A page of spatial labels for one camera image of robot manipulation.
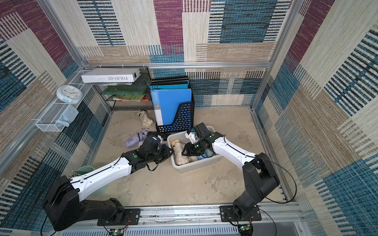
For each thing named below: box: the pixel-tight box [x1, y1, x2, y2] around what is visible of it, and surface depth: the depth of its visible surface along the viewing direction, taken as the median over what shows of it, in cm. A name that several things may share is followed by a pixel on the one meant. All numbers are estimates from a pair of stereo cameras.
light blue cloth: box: [55, 103, 80, 128], surface depth 70 cm
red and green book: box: [112, 92, 151, 103], surface depth 101 cm
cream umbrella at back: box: [137, 109, 154, 128], surface depth 110 cm
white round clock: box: [56, 84, 84, 105], surface depth 76 cm
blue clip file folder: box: [150, 88, 192, 126], surface depth 94 cm
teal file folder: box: [149, 80, 190, 90], surface depth 95 cm
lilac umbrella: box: [124, 127, 150, 148], surface depth 101 cm
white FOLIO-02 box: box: [80, 67, 142, 84], surface depth 81 cm
